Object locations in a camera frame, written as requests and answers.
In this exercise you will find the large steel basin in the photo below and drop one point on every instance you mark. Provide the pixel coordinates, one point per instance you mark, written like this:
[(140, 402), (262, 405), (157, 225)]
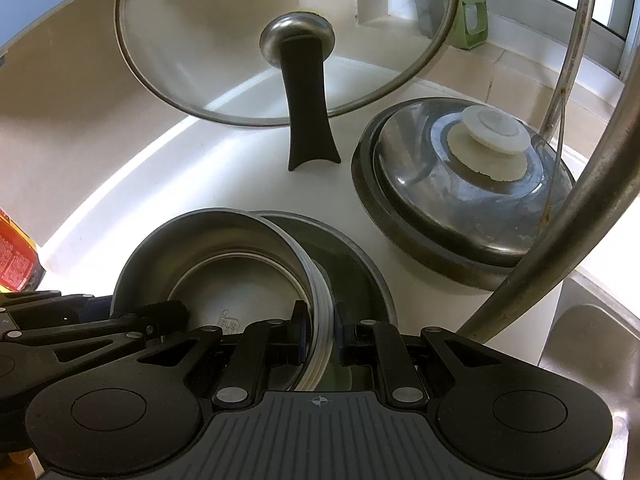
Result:
[(360, 270)]

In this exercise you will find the steel gooseneck faucet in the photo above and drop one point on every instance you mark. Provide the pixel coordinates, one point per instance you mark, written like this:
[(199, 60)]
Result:
[(575, 210)]

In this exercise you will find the steel pot with lid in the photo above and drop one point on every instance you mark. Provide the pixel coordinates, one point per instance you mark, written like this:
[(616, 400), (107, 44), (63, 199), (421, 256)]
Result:
[(450, 195)]

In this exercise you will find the small steel bowl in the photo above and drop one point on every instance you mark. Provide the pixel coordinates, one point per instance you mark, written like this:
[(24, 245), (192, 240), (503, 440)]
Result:
[(225, 250)]

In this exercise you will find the steel sink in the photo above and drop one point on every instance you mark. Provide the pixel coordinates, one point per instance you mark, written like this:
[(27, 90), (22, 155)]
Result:
[(595, 360)]

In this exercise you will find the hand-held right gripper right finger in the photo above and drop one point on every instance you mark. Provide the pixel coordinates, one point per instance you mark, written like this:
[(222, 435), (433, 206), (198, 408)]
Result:
[(339, 330)]

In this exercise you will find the green plastic holder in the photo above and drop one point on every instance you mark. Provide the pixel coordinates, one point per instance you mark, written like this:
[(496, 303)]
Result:
[(472, 15)]

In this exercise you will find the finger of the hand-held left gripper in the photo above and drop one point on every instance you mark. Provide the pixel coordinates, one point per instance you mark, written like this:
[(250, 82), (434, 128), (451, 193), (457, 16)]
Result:
[(165, 315), (95, 306)]

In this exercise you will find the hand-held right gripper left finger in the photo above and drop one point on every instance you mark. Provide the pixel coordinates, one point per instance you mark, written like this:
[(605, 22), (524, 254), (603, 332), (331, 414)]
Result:
[(300, 332)]

